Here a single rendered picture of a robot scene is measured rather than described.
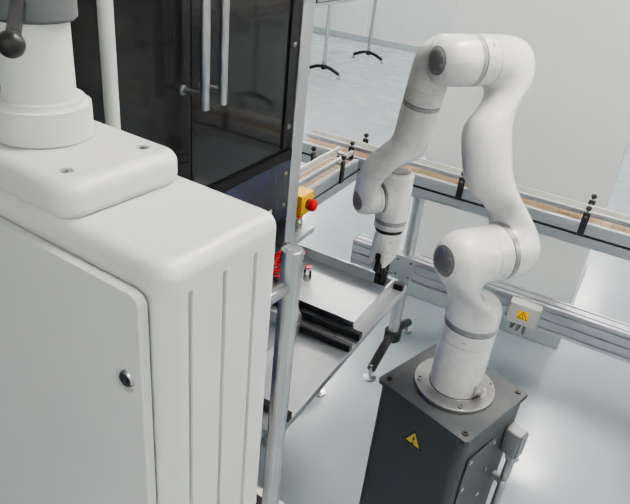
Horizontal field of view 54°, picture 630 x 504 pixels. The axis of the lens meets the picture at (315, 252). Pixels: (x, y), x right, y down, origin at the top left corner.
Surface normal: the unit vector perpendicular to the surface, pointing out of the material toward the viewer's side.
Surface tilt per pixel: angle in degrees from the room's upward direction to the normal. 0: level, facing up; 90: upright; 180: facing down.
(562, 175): 90
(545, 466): 0
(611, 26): 90
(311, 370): 0
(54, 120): 90
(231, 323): 90
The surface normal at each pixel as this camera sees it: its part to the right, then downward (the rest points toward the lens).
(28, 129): 0.11, 0.50
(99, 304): -0.55, 0.36
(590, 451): 0.10, -0.87
